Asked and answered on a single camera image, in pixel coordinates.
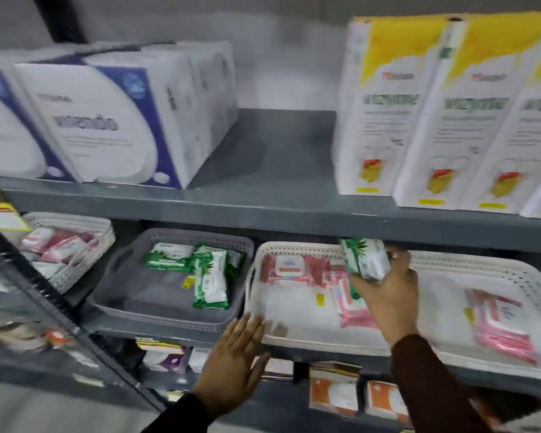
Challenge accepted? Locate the white plastic basket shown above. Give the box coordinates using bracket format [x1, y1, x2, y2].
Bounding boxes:
[20, 211, 116, 293]
[405, 250, 541, 382]
[244, 241, 415, 357]

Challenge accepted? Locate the person's left hand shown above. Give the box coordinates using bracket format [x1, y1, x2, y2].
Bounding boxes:
[192, 313, 271, 422]

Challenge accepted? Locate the row of yellow white boxes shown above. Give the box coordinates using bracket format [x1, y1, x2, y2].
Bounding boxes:
[332, 11, 541, 220]

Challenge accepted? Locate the person's right forearm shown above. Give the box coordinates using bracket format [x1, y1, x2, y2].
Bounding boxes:
[391, 334, 497, 433]

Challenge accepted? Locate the yellow white shelf label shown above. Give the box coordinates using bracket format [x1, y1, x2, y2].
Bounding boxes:
[136, 337, 186, 355]
[310, 361, 361, 382]

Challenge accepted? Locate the orange white box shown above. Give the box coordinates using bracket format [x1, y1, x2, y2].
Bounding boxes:
[365, 381, 411, 425]
[310, 377, 359, 418]

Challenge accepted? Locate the person's right hand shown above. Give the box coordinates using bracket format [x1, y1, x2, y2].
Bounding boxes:
[349, 245, 420, 348]

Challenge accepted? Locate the grey metal shelf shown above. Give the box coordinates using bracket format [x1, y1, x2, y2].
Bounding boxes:
[0, 229, 168, 413]
[0, 0, 541, 433]

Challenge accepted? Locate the person's left forearm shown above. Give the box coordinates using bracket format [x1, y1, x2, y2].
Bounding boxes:
[142, 392, 213, 433]

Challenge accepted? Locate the small white box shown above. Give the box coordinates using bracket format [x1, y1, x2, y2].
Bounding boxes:
[188, 348, 213, 374]

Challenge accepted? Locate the white orange packet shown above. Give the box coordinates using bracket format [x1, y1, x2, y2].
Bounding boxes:
[44, 328, 74, 349]

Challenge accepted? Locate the grey plastic basket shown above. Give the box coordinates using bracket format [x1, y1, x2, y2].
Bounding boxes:
[90, 228, 255, 333]

